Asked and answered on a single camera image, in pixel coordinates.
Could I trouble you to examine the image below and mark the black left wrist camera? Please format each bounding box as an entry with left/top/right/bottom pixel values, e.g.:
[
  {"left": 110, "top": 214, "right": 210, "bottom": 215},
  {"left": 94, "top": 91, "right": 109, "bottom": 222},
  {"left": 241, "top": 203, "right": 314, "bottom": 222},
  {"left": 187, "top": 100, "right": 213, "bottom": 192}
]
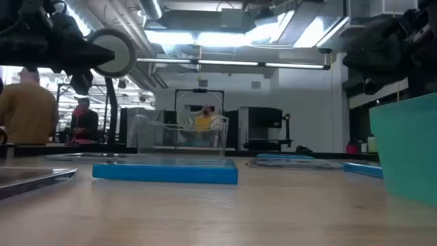
[{"left": 70, "top": 66, "right": 94, "bottom": 97}]

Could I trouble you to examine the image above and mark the person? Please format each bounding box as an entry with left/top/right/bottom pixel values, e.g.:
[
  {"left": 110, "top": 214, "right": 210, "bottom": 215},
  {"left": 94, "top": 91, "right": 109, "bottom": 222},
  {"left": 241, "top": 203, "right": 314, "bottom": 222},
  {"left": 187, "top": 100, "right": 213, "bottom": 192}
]
[
  {"left": 70, "top": 97, "right": 100, "bottom": 144},
  {"left": 0, "top": 67, "right": 59, "bottom": 145},
  {"left": 193, "top": 104, "right": 215, "bottom": 133}
]

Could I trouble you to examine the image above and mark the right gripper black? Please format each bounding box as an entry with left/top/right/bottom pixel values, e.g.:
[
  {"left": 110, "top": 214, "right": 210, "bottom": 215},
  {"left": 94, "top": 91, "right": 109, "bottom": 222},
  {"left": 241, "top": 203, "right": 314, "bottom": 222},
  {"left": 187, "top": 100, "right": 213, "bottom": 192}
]
[{"left": 342, "top": 15, "right": 425, "bottom": 81}]

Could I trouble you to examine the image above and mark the long ceiling light bar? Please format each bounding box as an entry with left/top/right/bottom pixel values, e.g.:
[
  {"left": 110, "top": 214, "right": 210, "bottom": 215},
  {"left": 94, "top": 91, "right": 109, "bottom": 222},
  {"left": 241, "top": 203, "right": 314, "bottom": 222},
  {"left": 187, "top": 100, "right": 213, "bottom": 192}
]
[{"left": 136, "top": 57, "right": 331, "bottom": 71}]

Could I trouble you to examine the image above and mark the blue jewel case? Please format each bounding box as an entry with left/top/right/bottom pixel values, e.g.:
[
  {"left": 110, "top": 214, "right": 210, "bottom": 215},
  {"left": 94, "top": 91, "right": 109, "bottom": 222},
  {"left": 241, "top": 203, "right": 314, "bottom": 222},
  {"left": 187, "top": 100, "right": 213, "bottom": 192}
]
[
  {"left": 91, "top": 157, "right": 239, "bottom": 185},
  {"left": 255, "top": 153, "right": 315, "bottom": 161},
  {"left": 341, "top": 161, "right": 384, "bottom": 180}
]

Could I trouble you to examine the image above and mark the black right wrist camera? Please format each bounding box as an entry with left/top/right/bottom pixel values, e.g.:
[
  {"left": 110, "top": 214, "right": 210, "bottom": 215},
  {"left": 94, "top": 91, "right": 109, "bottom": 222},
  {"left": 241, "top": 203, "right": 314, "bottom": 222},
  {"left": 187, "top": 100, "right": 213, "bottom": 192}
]
[{"left": 363, "top": 77, "right": 378, "bottom": 96}]

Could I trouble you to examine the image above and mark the black aluminium table frame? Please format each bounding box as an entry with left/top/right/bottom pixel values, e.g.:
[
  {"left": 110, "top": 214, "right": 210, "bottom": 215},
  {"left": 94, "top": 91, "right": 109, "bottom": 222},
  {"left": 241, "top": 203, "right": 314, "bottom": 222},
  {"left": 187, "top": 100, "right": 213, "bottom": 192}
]
[{"left": 0, "top": 142, "right": 380, "bottom": 162}]

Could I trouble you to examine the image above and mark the clear plastic bin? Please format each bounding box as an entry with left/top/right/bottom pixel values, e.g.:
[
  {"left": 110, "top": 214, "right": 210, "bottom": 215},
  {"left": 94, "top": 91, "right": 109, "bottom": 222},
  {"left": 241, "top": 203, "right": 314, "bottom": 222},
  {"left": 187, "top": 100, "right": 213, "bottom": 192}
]
[{"left": 135, "top": 114, "right": 230, "bottom": 156}]

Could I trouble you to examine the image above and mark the black tray jewel case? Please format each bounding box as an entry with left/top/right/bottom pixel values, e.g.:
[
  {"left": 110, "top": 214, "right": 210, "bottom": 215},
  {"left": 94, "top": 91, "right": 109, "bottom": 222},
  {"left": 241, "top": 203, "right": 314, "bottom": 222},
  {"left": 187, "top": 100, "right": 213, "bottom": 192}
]
[{"left": 0, "top": 166, "right": 78, "bottom": 202}]

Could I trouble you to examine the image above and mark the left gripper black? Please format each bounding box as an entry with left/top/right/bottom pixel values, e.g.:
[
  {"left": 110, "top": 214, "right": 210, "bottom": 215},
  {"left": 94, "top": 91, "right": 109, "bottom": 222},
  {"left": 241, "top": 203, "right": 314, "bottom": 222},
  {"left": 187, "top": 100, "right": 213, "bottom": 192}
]
[{"left": 0, "top": 32, "right": 116, "bottom": 69}]

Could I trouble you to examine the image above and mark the silver ceiling duct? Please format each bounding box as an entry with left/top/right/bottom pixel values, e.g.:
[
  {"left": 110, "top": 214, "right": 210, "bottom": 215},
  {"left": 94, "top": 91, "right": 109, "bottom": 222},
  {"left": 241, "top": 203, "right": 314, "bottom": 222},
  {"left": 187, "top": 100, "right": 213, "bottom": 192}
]
[{"left": 138, "top": 0, "right": 165, "bottom": 20}]

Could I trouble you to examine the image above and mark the clear jewel case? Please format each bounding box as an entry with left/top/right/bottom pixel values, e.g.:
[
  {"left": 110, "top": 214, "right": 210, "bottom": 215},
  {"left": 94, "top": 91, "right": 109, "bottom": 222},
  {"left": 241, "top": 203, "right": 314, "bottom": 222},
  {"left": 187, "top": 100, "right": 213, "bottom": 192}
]
[
  {"left": 248, "top": 158, "right": 344, "bottom": 171},
  {"left": 43, "top": 152, "right": 137, "bottom": 162}
]

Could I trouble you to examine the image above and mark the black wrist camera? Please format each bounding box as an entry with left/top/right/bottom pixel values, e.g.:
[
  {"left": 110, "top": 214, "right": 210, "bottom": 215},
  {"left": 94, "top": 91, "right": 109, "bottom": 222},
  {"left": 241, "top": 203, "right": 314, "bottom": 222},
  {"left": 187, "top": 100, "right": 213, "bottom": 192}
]
[
  {"left": 70, "top": 66, "right": 94, "bottom": 97},
  {"left": 363, "top": 77, "right": 378, "bottom": 96}
]

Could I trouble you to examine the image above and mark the black machine station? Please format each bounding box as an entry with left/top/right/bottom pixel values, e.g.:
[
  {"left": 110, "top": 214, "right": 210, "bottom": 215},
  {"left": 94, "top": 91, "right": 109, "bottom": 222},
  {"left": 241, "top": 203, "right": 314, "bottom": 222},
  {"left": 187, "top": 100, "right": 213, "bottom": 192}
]
[{"left": 238, "top": 106, "right": 294, "bottom": 152}]

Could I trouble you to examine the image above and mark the teal plastic bin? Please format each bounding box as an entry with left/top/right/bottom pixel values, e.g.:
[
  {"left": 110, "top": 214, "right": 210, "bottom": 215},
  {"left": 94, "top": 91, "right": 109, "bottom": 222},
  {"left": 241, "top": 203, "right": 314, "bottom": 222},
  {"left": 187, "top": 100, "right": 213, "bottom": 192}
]
[{"left": 368, "top": 92, "right": 437, "bottom": 208}]

